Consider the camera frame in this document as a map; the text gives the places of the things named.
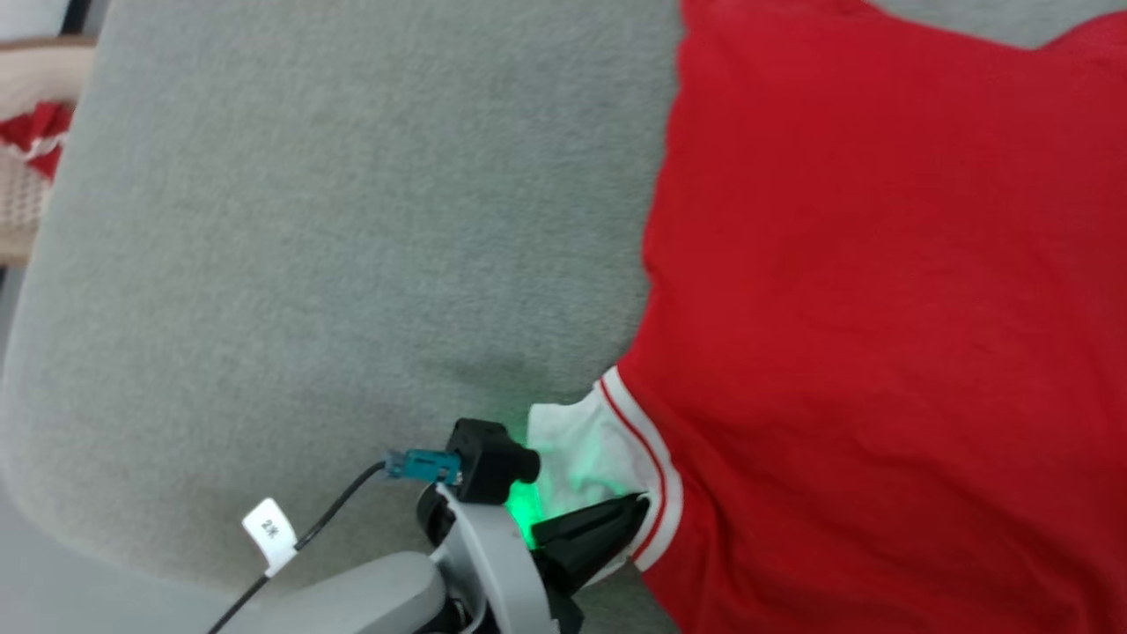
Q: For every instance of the beige wicker laundry basket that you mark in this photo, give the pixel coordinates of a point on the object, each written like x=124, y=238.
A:
x=26, y=202

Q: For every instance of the red cloth in basket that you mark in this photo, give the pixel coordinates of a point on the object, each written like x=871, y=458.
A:
x=35, y=136

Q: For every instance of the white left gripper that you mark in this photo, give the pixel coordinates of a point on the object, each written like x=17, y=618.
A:
x=502, y=572

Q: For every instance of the red t-shirt with white trim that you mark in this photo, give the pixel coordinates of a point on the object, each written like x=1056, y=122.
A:
x=880, y=335

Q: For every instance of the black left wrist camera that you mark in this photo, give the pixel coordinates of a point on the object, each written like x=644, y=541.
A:
x=489, y=458

